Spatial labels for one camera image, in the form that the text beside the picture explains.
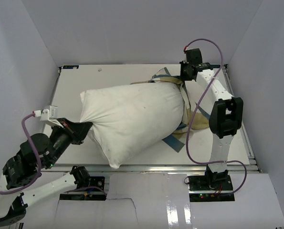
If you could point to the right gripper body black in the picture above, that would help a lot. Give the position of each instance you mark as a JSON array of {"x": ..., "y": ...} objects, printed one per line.
[{"x": 186, "y": 72}]

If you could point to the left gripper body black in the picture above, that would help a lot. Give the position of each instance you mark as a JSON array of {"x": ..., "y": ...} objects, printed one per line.
[{"x": 61, "y": 139}]

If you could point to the blue beige white checked pillowcase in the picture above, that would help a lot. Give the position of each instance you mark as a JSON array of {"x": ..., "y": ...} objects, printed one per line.
[{"x": 176, "y": 140}]

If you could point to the white pillow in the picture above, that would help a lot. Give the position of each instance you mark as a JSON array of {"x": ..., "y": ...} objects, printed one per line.
[{"x": 129, "y": 118}]

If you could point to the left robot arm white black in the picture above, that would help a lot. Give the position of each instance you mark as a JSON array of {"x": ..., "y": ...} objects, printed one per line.
[{"x": 40, "y": 152}]

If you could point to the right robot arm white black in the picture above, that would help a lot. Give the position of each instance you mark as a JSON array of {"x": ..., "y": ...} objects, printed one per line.
[{"x": 225, "y": 115}]

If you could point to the blue label right corner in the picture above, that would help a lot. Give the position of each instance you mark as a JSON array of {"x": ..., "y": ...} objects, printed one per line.
[{"x": 215, "y": 66}]

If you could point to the blue label corner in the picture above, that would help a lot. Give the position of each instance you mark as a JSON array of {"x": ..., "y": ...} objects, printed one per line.
[
  {"x": 215, "y": 66},
  {"x": 70, "y": 67}
]

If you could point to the blue label left corner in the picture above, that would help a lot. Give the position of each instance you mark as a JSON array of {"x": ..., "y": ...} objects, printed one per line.
[{"x": 70, "y": 67}]

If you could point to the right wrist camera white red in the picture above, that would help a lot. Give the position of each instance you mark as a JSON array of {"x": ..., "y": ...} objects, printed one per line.
[{"x": 187, "y": 54}]

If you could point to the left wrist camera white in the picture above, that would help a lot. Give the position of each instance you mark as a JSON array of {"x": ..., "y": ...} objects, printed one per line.
[{"x": 49, "y": 115}]

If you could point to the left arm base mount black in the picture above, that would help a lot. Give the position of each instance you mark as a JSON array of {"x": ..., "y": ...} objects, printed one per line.
[{"x": 92, "y": 189}]

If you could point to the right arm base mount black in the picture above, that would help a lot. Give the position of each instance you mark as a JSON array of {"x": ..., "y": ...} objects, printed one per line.
[{"x": 201, "y": 189}]

